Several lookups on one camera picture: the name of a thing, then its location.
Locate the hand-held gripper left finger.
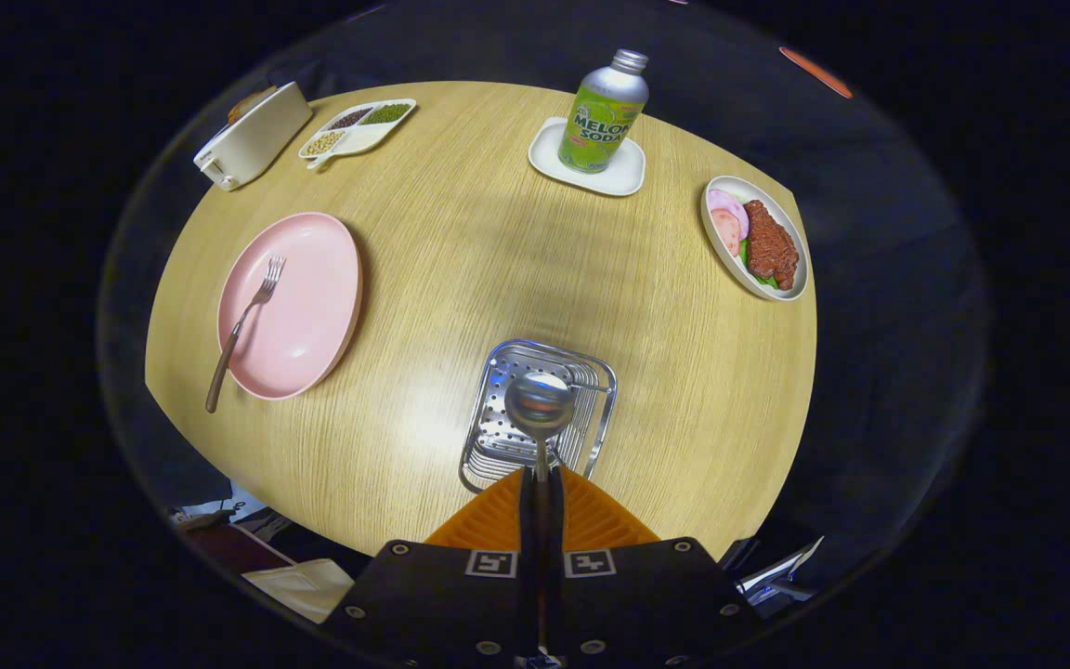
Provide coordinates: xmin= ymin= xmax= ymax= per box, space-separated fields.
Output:
xmin=326 ymin=467 xmax=545 ymax=662

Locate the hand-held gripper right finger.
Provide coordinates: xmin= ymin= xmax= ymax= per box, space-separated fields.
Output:
xmin=544 ymin=467 xmax=763 ymax=662

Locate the wooden handle metal spoon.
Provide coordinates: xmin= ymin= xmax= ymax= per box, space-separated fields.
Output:
xmin=504 ymin=372 xmax=577 ymax=558

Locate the wooden handle metal fork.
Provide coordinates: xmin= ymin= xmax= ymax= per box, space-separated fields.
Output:
xmin=205 ymin=256 xmax=287 ymax=414

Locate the white folded bag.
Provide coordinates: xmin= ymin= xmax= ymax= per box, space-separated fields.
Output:
xmin=242 ymin=557 xmax=355 ymax=623

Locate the dark red object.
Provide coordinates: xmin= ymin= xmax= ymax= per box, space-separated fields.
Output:
xmin=187 ymin=525 xmax=294 ymax=577

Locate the pink plate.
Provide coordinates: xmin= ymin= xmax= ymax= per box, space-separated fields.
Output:
xmin=216 ymin=212 xmax=365 ymax=401

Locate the green lettuce leaf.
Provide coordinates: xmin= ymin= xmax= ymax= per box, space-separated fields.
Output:
xmin=737 ymin=240 xmax=777 ymax=287

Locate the pink ham slice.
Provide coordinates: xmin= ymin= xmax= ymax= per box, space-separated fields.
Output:
xmin=711 ymin=208 xmax=742 ymax=259
xmin=708 ymin=189 xmax=750 ymax=241

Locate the brown meat piece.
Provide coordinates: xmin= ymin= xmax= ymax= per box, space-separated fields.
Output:
xmin=743 ymin=199 xmax=801 ymax=291

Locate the white square coaster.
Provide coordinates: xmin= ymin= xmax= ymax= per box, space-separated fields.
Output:
xmin=528 ymin=116 xmax=647 ymax=198

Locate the white oval plate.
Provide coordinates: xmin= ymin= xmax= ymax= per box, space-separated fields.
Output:
xmin=700 ymin=175 xmax=810 ymax=303

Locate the green soda bottle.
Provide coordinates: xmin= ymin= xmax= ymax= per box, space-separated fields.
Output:
xmin=558 ymin=48 xmax=650 ymax=175

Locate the white divided dish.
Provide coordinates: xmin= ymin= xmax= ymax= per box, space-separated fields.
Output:
xmin=298 ymin=98 xmax=418 ymax=172

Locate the white toaster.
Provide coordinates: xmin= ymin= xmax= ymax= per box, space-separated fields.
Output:
xmin=193 ymin=81 xmax=314 ymax=192

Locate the brown crust bread slice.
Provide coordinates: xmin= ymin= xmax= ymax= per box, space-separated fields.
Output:
xmin=227 ymin=85 xmax=278 ymax=125

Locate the metal wire basket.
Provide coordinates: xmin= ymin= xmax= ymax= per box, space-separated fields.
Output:
xmin=458 ymin=339 xmax=618 ymax=494

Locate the shiny metal frame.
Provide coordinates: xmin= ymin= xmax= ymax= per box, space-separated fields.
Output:
xmin=739 ymin=536 xmax=824 ymax=605

